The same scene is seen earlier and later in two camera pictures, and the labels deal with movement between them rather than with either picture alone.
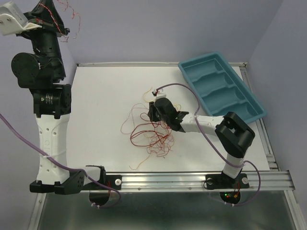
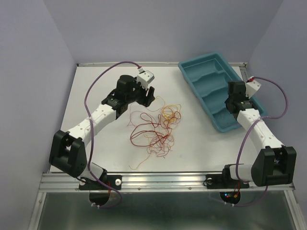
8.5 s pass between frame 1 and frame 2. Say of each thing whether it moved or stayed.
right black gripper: moved
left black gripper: moved
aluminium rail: stayed
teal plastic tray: stayed
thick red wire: stayed
